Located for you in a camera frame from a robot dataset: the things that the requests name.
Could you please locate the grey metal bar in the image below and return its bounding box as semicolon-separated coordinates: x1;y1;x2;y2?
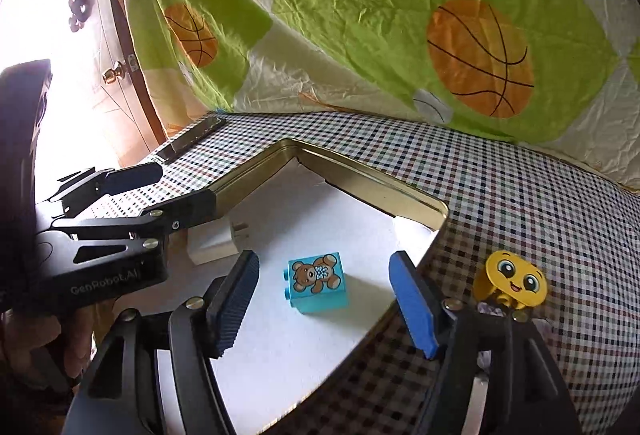
157;115;228;163

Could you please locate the brass door knob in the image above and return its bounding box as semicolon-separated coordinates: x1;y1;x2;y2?
101;62;130;86

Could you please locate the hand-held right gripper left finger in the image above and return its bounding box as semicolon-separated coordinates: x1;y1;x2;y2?
65;250;260;435

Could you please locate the gold tin box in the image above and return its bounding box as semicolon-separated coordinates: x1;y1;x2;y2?
155;138;451;435

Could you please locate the person's left hand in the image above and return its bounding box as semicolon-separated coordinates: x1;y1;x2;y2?
0;304;101;396

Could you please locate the wooden door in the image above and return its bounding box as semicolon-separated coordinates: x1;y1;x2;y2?
0;0;168;176

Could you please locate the blue teddy bear block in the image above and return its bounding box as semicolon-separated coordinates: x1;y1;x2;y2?
281;252;351;316

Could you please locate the white charger plug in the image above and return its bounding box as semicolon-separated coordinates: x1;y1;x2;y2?
187;215;253;265

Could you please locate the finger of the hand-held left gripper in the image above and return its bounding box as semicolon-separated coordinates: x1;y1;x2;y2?
50;189;217;243
42;162;164;216

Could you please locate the white paper lining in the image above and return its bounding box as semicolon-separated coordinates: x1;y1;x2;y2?
157;160;441;435

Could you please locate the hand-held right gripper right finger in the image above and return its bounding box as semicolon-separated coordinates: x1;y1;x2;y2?
390;251;583;435

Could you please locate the yellow smiley face toy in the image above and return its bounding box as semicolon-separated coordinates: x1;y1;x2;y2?
472;250;548;323

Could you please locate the checkered tablecloth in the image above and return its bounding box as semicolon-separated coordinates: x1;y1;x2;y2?
135;111;640;435

